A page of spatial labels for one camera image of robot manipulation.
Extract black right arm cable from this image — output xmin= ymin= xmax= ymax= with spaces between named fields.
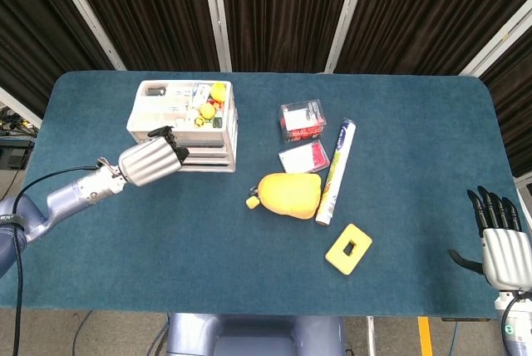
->
xmin=500 ymin=293 xmax=527 ymax=356

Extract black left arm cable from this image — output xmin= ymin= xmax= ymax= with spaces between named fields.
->
xmin=11 ymin=166 xmax=103 ymax=356

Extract dark brown curtain panel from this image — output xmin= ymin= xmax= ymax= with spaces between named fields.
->
xmin=62 ymin=0 xmax=220 ymax=72
xmin=334 ymin=0 xmax=532 ymax=76
xmin=0 ymin=0 xmax=116 ymax=118
xmin=477 ymin=46 xmax=532 ymax=178
xmin=219 ymin=0 xmax=357 ymax=73

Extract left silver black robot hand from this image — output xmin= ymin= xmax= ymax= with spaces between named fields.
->
xmin=117 ymin=125 xmax=190 ymax=188

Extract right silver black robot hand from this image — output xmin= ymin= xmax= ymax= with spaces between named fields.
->
xmin=447 ymin=185 xmax=532 ymax=290

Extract yellow foam rectangular frame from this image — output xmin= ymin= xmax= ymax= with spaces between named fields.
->
xmin=324 ymin=223 xmax=373 ymax=276

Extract white printed tube roll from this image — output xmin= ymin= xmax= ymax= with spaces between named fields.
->
xmin=314 ymin=117 xmax=356 ymax=226

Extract black floor cable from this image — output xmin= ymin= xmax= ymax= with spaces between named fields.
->
xmin=72 ymin=309 xmax=95 ymax=356

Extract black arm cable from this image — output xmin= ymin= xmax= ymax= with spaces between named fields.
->
xmin=11 ymin=166 xmax=103 ymax=356
xmin=500 ymin=293 xmax=527 ymax=356

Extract white plastic drawer organizer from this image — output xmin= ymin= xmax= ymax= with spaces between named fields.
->
xmin=126 ymin=79 xmax=240 ymax=173

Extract red packet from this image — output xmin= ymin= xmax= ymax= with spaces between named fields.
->
xmin=277 ymin=140 xmax=331 ymax=175

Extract white plastic block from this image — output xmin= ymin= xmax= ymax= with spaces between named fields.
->
xmin=191 ymin=84 xmax=212 ymax=104

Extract small yellow pouch charm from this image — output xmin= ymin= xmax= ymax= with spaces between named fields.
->
xmin=245 ymin=185 xmax=262 ymax=210

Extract white table leg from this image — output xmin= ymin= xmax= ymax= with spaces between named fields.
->
xmin=365 ymin=316 xmax=377 ymax=356

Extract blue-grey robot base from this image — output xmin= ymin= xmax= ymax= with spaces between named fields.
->
xmin=165 ymin=313 xmax=347 ymax=356

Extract white metal frame post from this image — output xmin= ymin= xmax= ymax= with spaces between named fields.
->
xmin=458 ymin=0 xmax=532 ymax=77
xmin=199 ymin=0 xmax=233 ymax=73
xmin=44 ymin=0 xmax=127 ymax=72
xmin=323 ymin=0 xmax=373 ymax=74
xmin=0 ymin=87 xmax=43 ymax=129

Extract blue felt table cover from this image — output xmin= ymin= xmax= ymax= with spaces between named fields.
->
xmin=0 ymin=71 xmax=525 ymax=319

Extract tall clear box red contents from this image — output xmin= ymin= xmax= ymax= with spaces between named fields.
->
xmin=279 ymin=99 xmax=328 ymax=144

